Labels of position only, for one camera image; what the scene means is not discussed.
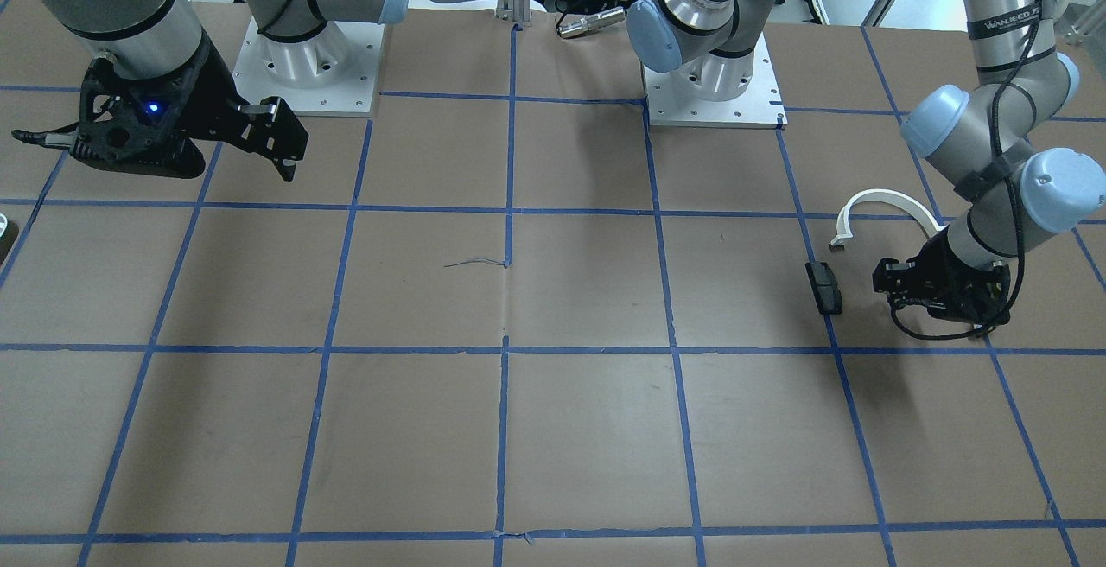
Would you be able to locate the white curved plastic piece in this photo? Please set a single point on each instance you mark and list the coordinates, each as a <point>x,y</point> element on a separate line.
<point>881,208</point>

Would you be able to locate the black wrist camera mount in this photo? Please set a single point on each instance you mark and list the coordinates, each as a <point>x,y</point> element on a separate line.
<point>129,126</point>

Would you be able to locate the silver cylindrical connector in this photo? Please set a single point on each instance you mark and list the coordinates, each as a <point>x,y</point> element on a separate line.
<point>589,24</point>

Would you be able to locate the grey brake pad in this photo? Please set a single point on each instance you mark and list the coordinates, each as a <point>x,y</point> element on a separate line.
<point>823,283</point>

